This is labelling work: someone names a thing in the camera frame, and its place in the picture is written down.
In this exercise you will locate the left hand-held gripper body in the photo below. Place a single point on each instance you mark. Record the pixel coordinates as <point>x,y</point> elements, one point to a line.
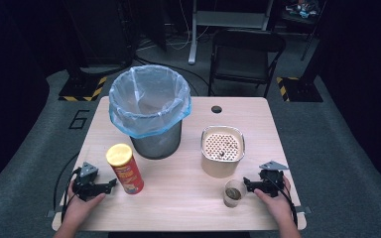
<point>85,185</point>

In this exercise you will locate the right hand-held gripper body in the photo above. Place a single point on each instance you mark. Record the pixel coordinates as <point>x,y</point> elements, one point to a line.
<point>271,183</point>

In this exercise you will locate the red chip can yellow lid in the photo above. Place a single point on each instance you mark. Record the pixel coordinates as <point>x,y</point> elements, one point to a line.
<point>125,169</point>

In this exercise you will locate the person's left hand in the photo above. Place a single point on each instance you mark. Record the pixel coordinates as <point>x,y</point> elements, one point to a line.
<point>79,208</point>

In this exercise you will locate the person's right hand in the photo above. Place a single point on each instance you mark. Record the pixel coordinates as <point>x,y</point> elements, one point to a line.
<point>278,206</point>

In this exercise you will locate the square metal container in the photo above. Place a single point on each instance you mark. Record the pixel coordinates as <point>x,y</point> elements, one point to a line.
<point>221,165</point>

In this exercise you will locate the perforated metal strainer insert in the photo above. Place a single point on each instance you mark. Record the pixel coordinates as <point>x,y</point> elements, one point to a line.
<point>223,147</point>

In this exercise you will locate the grey mesh trash bin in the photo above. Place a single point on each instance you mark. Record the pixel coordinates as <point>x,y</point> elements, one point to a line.
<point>158,145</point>

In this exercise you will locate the translucent blue bin bag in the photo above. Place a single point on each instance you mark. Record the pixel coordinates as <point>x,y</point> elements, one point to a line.
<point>149,99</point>

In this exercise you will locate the black stand base hazard stripes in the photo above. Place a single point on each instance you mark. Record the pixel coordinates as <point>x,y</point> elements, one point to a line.
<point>302,91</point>
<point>81,89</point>

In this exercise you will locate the black folding chair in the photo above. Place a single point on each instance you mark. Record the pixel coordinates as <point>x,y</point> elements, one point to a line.
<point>244,59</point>

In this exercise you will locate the cluttered dark shelf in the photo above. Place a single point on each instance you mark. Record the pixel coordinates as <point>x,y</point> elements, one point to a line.
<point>302,9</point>

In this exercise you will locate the grey metal table bracket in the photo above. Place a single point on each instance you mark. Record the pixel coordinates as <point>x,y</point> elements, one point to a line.
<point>53,213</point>
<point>304,210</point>

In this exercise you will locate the white metal desk frame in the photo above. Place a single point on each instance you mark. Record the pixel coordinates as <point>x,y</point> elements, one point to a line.
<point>226,19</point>

